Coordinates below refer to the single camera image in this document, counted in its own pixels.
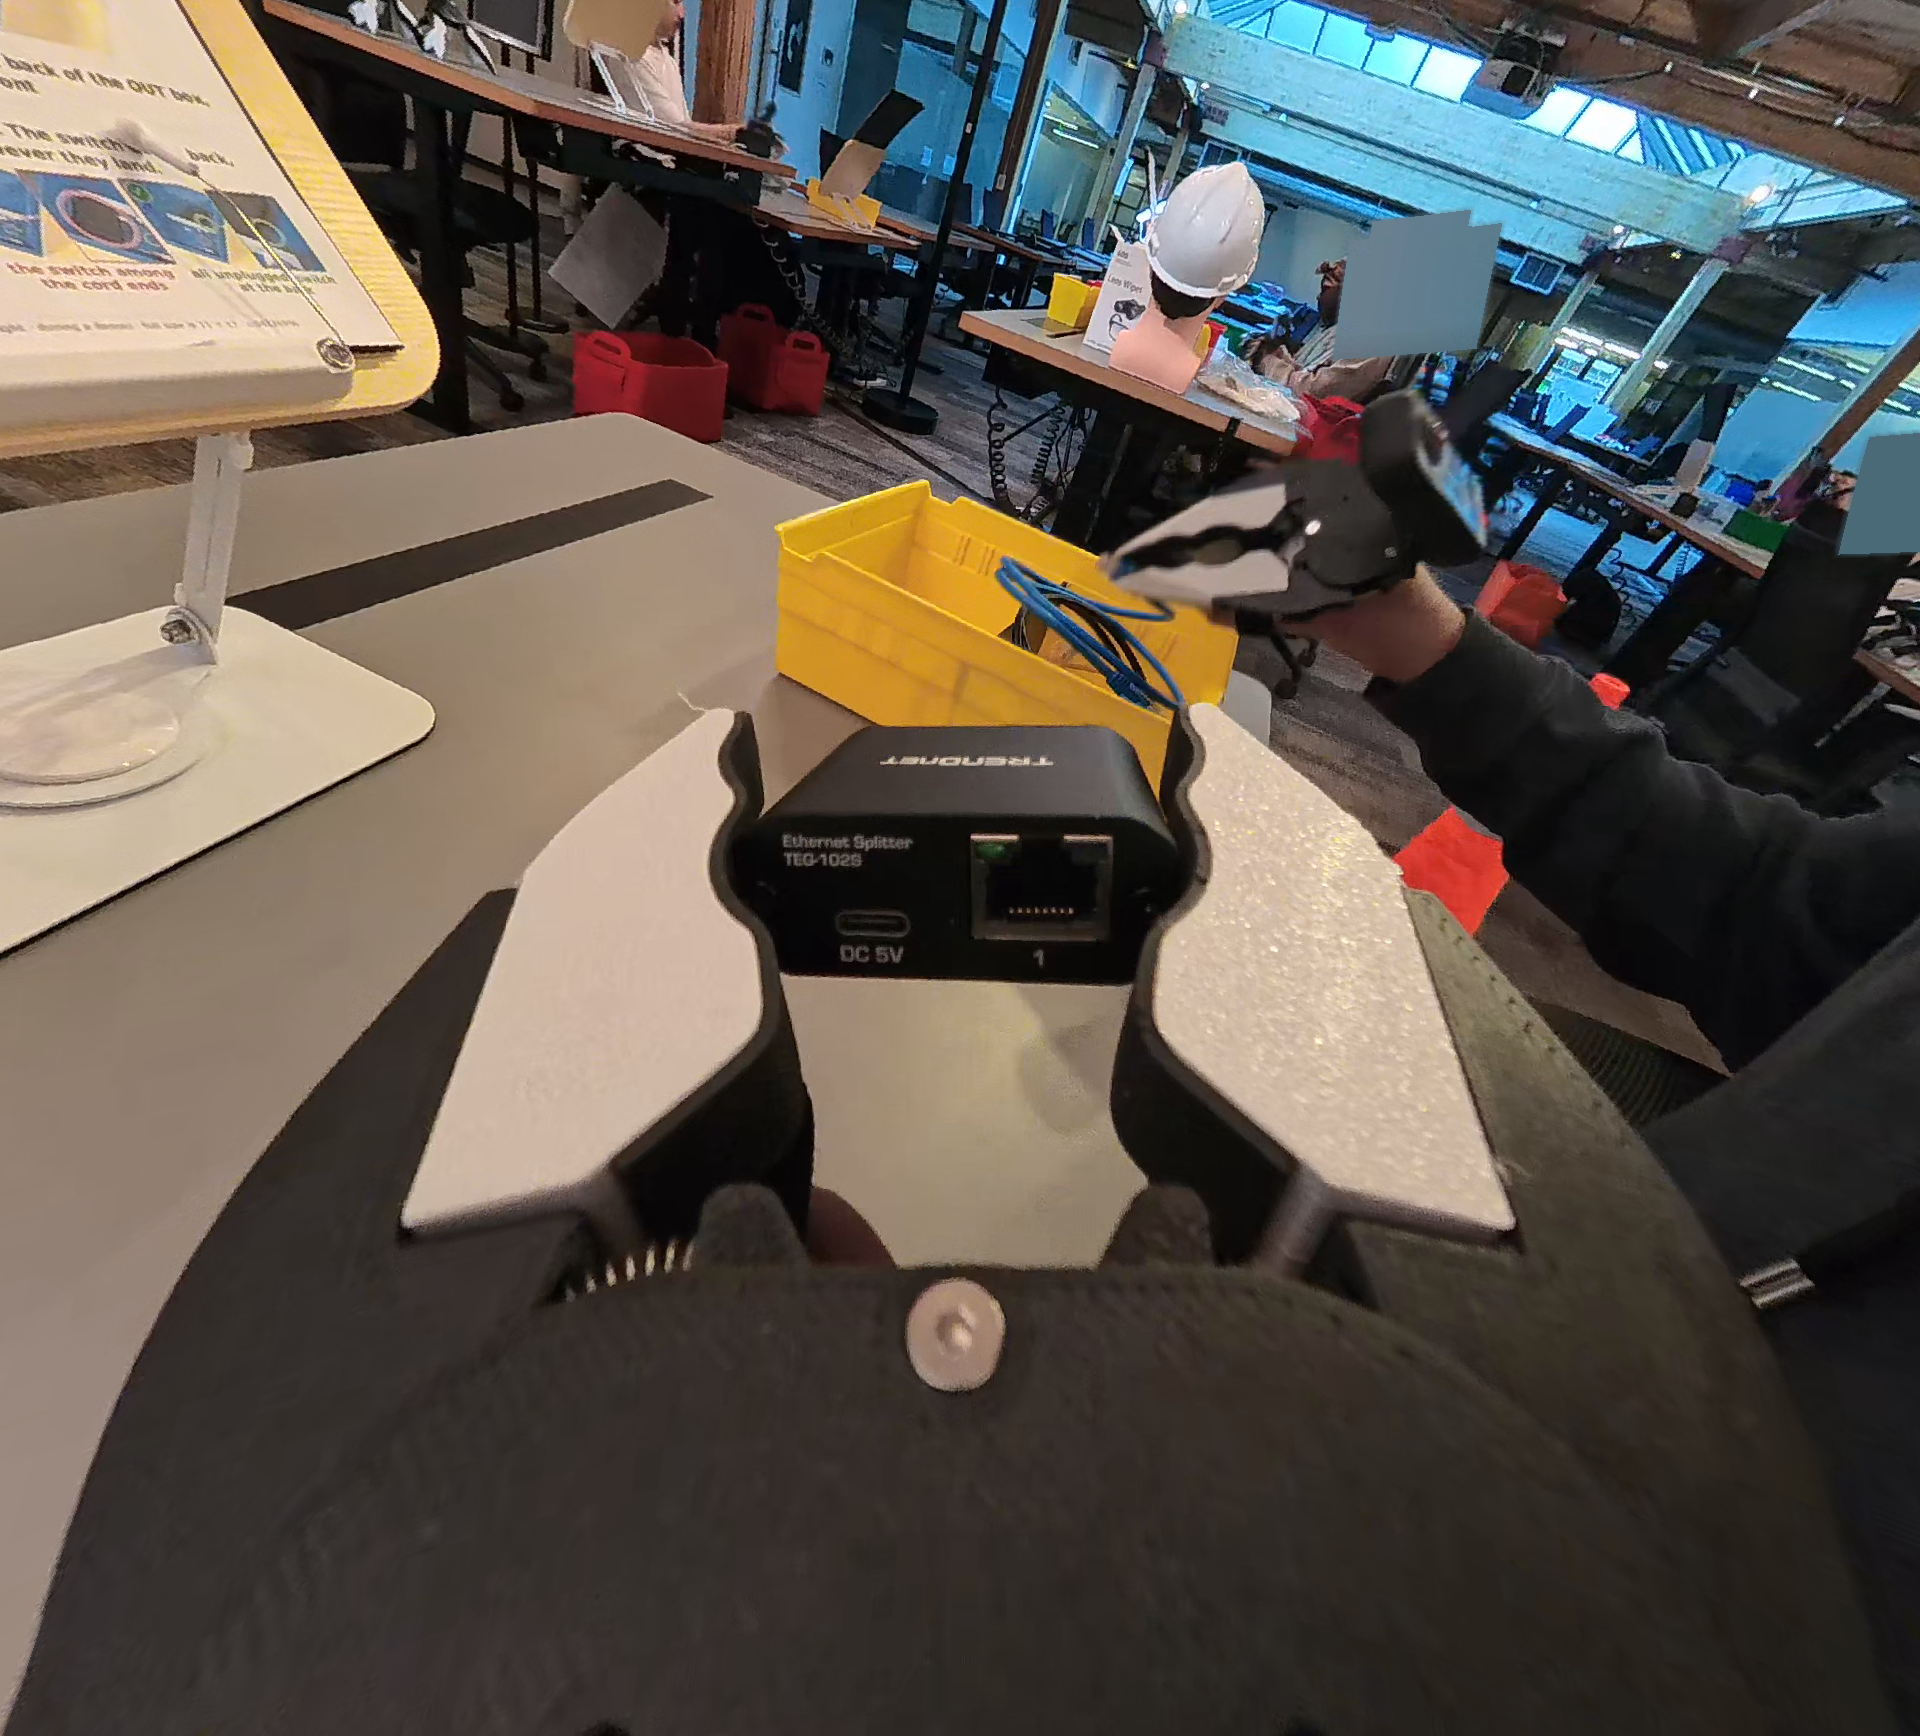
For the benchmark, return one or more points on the red plastic bin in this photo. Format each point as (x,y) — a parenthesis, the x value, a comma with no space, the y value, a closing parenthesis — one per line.
(653,395)
(773,370)

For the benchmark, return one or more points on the orange traffic cone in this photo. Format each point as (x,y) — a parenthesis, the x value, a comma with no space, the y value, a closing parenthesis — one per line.
(1453,875)

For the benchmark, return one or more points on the small yellow bin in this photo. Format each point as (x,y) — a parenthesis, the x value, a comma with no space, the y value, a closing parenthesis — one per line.
(1075,301)

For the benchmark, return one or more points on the wooden table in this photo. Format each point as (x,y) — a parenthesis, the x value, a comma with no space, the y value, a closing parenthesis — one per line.
(1050,343)

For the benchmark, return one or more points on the wooden desk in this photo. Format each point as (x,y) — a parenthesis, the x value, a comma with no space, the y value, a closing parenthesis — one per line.
(494,86)

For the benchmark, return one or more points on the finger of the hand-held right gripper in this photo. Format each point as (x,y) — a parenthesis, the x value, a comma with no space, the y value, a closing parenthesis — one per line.
(1216,520)
(1222,580)

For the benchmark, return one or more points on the black chair seat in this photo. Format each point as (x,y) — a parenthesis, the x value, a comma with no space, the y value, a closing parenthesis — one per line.
(1635,1062)

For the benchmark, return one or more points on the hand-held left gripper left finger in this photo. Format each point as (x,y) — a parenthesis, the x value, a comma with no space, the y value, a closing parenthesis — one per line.
(616,987)

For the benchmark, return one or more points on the white sign card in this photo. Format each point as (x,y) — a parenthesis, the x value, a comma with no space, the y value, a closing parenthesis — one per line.
(1112,297)

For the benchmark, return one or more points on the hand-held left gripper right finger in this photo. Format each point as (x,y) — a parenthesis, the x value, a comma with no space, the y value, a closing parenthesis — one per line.
(1306,1003)

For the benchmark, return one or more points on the person's right hand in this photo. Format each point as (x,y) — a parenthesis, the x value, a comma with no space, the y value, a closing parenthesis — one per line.
(1396,627)

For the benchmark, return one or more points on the white sheet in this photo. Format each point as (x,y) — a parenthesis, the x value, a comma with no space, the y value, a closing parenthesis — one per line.
(610,258)

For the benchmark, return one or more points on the mannequin head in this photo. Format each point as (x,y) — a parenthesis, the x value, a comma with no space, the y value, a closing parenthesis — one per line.
(1162,343)

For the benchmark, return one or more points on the yellow plastic bin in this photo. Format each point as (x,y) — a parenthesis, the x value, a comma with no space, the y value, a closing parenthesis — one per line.
(871,611)

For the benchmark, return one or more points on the wooden instruction board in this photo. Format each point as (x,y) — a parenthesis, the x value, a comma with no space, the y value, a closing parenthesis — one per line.
(152,265)

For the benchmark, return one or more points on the black network switch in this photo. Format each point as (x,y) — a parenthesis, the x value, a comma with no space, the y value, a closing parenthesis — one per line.
(959,793)

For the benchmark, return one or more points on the person's right forearm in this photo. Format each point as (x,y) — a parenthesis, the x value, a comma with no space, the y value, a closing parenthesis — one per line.
(1621,807)

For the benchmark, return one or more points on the white hard hat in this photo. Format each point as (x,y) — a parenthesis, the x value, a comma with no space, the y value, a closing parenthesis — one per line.
(1209,230)

